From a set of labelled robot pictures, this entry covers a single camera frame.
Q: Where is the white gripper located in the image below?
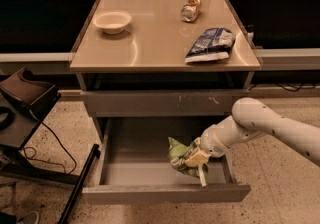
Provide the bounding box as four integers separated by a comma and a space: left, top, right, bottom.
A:
185, 125, 228, 167

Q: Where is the green jalapeno chip bag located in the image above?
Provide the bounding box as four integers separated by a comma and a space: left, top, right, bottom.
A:
168, 137, 209, 187

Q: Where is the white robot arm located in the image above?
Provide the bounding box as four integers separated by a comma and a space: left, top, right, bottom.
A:
185, 98, 320, 167

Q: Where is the closed grey top drawer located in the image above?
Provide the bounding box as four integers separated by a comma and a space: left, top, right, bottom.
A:
81, 89, 249, 117

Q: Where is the open grey middle drawer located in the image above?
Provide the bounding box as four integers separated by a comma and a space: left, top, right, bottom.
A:
83, 117, 250, 205

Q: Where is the grey drawer cabinet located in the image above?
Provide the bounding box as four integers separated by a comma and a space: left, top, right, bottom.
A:
68, 0, 262, 142

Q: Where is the blue chip bag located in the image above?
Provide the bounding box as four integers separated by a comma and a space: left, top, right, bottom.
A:
185, 28, 236, 63

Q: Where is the black floor bar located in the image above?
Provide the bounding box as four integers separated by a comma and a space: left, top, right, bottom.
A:
57, 144, 100, 224

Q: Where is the crushed gold soda can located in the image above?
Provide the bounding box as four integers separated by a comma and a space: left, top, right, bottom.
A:
181, 0, 202, 22

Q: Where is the white paper bowl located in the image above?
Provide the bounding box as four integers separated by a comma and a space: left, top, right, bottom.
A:
93, 11, 132, 35

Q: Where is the brown padded holder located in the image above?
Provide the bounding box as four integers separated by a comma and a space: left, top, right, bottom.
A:
0, 68, 59, 119

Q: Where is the white shoe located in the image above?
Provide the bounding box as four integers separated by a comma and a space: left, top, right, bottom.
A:
17, 211, 39, 224

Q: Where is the black cable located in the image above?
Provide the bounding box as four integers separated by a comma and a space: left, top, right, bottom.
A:
20, 109, 78, 176

